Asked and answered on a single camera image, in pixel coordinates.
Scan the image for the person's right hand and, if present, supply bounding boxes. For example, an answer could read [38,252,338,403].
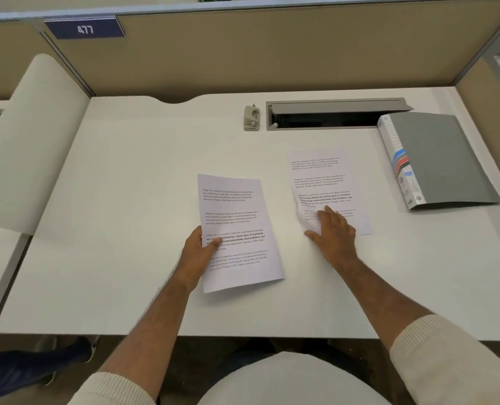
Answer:
[303,205,357,271]

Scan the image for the person's left hand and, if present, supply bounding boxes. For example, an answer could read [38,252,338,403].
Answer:
[175,225,223,291]

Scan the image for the grey ring binder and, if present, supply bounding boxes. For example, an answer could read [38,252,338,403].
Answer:
[377,111,500,212]

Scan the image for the gray hole punch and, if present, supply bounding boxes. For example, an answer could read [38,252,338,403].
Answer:
[244,103,262,132]

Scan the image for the person's right forearm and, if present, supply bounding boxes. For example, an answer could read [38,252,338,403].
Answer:
[336,250,434,353]

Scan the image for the person's left forearm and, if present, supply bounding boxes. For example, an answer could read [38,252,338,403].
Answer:
[96,276,194,397]

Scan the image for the dark blue trousers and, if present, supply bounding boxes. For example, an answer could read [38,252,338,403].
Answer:
[216,337,360,376]

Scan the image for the gray shoe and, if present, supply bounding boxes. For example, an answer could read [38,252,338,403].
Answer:
[32,335,100,386]

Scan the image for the cream knit sweater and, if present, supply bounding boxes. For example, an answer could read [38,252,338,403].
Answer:
[66,314,500,405]

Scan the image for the beige side partition panel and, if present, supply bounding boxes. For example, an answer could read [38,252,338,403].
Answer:
[454,58,500,165]

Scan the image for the wide beige partition panel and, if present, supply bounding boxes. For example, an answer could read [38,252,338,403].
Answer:
[39,0,500,104]

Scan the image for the white curved desk divider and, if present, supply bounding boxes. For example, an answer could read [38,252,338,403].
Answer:
[0,53,91,235]

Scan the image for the blue trouser leg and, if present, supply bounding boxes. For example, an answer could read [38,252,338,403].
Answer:
[0,336,92,405]

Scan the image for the blue number sign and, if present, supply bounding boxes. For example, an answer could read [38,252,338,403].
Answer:
[44,15,126,40]

